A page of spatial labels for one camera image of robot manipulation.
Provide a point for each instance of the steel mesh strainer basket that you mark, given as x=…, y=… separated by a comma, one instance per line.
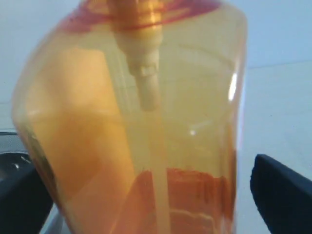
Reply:
x=13, y=156

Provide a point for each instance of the orange pump soap bottle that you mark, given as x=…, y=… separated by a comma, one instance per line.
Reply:
x=131, y=113

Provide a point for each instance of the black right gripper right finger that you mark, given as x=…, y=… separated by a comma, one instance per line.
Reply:
x=282, y=196

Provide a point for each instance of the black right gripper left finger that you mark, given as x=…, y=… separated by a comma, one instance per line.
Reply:
x=24, y=203

